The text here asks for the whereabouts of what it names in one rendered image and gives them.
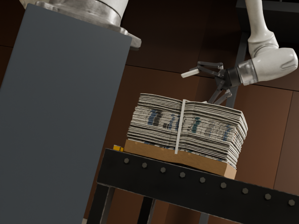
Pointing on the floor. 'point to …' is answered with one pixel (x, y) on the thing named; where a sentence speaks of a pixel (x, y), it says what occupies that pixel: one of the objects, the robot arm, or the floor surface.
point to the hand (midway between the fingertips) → (188, 90)
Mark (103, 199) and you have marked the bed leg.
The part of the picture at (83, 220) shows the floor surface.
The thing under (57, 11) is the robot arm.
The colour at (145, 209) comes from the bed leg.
